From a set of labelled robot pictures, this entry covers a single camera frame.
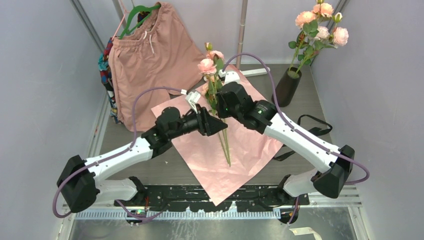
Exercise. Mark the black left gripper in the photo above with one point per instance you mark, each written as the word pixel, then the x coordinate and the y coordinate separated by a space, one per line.
pixel 203 120

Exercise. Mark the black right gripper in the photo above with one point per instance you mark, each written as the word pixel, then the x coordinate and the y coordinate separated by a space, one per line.
pixel 220 104

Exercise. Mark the pink wrapping paper sheet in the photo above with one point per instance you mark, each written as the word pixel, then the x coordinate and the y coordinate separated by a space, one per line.
pixel 222 166

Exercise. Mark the orange pink rose stem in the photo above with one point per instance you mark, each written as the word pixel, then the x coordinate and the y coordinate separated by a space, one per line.
pixel 313 37

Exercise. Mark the black ribbon gold lettering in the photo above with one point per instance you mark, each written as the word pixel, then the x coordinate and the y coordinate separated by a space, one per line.
pixel 316 131

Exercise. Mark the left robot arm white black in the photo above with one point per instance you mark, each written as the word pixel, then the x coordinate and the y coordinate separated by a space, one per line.
pixel 84 182

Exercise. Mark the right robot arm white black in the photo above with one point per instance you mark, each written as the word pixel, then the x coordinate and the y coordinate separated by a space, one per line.
pixel 331 168

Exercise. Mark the black cylindrical vase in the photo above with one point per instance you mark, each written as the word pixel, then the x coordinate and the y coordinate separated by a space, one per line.
pixel 287 86

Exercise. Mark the peach rose stem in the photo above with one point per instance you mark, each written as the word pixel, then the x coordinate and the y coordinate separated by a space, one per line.
pixel 209 92

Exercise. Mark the white clothes rack stand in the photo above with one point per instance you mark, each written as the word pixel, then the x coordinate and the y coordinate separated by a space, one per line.
pixel 241 33

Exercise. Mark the pink shorts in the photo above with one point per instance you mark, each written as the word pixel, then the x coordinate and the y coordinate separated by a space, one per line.
pixel 148 65

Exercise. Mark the pink artificial rose stem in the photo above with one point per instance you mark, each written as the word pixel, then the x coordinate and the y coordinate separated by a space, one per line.
pixel 340 34

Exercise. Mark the green clothes hanger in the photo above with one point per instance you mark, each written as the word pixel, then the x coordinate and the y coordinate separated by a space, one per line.
pixel 134 14

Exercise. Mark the colourful patterned garment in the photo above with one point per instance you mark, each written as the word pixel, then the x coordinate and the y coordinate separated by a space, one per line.
pixel 107 80

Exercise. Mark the pink clothes hanger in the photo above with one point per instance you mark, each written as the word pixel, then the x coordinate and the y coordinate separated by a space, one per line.
pixel 122 12

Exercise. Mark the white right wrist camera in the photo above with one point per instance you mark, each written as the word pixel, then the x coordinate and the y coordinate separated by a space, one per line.
pixel 229 77

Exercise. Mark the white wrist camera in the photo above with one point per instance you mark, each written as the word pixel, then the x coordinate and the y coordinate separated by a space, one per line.
pixel 229 77
pixel 192 99

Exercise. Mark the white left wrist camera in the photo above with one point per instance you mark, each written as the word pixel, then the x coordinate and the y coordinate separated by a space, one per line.
pixel 192 99

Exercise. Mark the aluminium rail frame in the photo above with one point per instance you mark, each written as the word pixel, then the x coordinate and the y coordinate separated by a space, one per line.
pixel 252 212

